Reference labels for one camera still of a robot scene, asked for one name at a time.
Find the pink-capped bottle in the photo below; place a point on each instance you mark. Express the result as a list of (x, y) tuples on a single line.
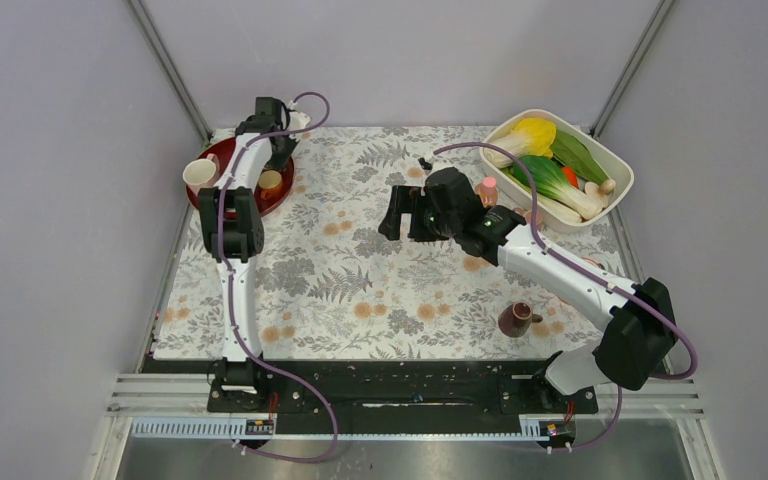
[(487, 191)]

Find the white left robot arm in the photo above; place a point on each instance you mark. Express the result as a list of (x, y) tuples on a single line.
[(233, 234)]

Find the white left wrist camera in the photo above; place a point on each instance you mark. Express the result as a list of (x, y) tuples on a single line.
[(298, 120)]

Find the green bok choy toy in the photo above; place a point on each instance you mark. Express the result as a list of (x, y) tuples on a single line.
[(551, 182)]

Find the small orange mug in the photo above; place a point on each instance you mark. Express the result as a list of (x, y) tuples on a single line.
[(270, 184)]

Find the beige mushroom toy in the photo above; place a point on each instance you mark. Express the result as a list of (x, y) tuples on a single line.
[(600, 192)]

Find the light pink mug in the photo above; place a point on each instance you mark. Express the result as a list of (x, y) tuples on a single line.
[(201, 173)]

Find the brown mug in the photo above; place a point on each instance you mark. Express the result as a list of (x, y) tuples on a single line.
[(515, 320)]

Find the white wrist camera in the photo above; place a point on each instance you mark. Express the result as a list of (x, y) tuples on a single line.
[(426, 163), (298, 120)]

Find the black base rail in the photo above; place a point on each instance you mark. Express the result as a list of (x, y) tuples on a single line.
[(355, 397)]

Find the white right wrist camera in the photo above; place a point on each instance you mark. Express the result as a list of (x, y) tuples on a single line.
[(426, 163)]

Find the yellow napa cabbage toy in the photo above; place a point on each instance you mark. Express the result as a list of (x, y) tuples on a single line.
[(529, 136)]

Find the red chili pepper toy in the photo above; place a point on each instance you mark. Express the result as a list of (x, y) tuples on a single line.
[(571, 177)]

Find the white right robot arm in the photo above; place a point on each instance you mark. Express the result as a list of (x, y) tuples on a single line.
[(635, 320)]

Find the dark green leaf vegetable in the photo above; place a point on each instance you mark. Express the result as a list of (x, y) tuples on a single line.
[(570, 152)]

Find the small pink mug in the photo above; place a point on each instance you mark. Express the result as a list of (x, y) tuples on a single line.
[(531, 218)]

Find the floral tablecloth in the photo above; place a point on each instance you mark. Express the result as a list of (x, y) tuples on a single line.
[(329, 286)]

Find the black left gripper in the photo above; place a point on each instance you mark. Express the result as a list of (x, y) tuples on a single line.
[(289, 143)]

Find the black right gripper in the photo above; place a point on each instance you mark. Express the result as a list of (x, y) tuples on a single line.
[(405, 200)]

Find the white vegetable bin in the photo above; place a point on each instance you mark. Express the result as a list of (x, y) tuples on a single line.
[(494, 163)]

